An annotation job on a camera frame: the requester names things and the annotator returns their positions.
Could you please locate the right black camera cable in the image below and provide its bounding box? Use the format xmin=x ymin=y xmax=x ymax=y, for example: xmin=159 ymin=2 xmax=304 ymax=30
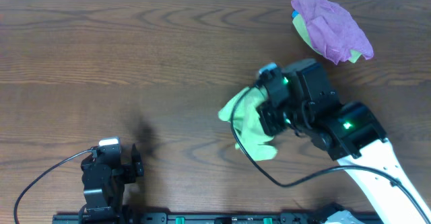
xmin=230 ymin=84 xmax=431 ymax=224

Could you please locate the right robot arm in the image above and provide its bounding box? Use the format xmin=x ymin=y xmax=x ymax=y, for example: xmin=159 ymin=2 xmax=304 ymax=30
xmin=257 ymin=59 xmax=430 ymax=223

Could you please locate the green microfiber cloth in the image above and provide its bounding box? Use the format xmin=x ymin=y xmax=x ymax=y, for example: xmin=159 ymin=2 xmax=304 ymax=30
xmin=218 ymin=87 xmax=277 ymax=161

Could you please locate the blue cloth corner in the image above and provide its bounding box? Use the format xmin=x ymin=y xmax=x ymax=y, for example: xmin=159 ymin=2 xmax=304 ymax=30
xmin=292 ymin=11 xmax=299 ymax=18

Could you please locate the left black camera cable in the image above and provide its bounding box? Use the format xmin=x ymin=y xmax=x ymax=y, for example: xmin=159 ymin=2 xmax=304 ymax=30
xmin=13 ymin=149 xmax=97 ymax=224

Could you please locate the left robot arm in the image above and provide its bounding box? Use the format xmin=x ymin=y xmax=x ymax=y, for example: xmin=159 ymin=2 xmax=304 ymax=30
xmin=78 ymin=143 xmax=144 ymax=223

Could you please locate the light green cloth underneath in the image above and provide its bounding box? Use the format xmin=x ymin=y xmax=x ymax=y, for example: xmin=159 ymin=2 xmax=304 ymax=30
xmin=292 ymin=14 xmax=362 ymax=63

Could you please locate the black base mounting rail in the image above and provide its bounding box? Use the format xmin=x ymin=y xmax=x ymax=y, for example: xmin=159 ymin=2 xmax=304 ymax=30
xmin=52 ymin=213 xmax=383 ymax=224

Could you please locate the purple microfiber cloth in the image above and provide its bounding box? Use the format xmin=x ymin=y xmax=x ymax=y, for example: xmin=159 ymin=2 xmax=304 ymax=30
xmin=291 ymin=0 xmax=374 ymax=65

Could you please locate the black camera cable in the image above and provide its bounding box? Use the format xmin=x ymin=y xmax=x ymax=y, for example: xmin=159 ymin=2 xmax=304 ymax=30
xmin=13 ymin=149 xmax=97 ymax=224
xmin=230 ymin=84 xmax=431 ymax=224

